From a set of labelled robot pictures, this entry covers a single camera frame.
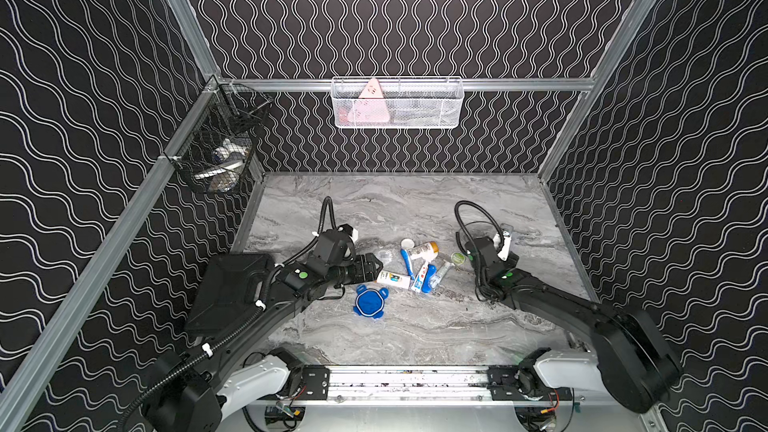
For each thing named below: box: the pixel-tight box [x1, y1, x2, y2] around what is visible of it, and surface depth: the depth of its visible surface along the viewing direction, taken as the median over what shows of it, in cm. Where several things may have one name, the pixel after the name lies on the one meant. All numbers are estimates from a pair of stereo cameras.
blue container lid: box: [353, 284, 389, 319], surface depth 90 cm
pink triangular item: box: [347, 78, 390, 123], surface depth 92 cm
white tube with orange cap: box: [409, 241, 439, 261], surface depth 99 cm
